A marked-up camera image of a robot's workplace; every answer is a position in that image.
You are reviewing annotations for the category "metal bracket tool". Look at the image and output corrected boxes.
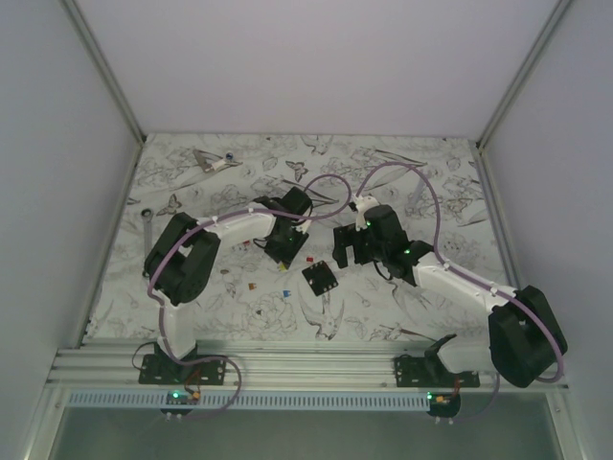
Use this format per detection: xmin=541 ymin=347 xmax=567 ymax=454
xmin=193 ymin=149 xmax=214 ymax=173

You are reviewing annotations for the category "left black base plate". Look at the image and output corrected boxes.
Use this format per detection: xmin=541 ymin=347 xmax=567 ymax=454
xmin=138 ymin=354 xmax=226 ymax=386

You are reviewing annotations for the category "purple cable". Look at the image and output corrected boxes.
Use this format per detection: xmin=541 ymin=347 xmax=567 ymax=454
xmin=146 ymin=174 xmax=355 ymax=423
xmin=352 ymin=161 xmax=566 ymax=426

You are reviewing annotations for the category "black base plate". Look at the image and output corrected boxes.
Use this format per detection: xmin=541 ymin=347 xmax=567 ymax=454
xmin=393 ymin=355 xmax=480 ymax=388
xmin=138 ymin=354 xmax=226 ymax=386

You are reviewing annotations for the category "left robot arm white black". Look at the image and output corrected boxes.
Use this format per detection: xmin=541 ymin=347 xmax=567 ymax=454
xmin=144 ymin=187 xmax=313 ymax=385

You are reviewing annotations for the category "right controller board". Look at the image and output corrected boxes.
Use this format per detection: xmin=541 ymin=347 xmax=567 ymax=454
xmin=427 ymin=392 xmax=462 ymax=425

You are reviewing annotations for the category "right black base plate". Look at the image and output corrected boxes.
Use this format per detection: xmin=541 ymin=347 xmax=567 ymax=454
xmin=393 ymin=355 xmax=480 ymax=388

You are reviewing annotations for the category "black fuse box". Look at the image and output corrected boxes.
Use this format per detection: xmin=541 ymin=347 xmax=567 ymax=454
xmin=302 ymin=261 xmax=338 ymax=296

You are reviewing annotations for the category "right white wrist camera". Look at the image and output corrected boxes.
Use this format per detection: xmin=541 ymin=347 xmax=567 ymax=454
xmin=350 ymin=195 xmax=379 ymax=213

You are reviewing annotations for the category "silver ratchet wrench left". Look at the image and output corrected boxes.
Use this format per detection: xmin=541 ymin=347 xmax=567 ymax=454
xmin=141 ymin=208 xmax=153 ymax=253

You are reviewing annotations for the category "white slotted cable duct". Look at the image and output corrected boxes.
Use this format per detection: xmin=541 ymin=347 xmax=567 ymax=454
xmin=66 ymin=390 xmax=429 ymax=412

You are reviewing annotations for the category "controller board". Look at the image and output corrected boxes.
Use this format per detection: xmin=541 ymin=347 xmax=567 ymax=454
xmin=427 ymin=392 xmax=462 ymax=425
xmin=160 ymin=389 xmax=200 ymax=422

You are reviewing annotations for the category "aluminium rail frame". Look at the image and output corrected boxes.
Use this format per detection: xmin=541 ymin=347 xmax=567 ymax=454
xmin=28 ymin=0 xmax=576 ymax=460

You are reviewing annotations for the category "left controller board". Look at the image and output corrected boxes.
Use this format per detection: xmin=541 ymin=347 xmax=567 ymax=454
xmin=160 ymin=389 xmax=200 ymax=422

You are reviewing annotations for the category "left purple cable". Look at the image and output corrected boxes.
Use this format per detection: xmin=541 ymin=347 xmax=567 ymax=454
xmin=146 ymin=174 xmax=355 ymax=423

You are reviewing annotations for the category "silver open-end wrench right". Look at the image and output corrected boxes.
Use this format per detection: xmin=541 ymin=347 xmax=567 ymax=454
xmin=408 ymin=172 xmax=430 ymax=209

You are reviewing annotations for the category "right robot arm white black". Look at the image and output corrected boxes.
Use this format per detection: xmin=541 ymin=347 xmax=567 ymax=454
xmin=332 ymin=205 xmax=568 ymax=388

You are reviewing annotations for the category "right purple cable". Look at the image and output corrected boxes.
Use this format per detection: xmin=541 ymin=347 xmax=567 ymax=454
xmin=352 ymin=161 xmax=566 ymax=426

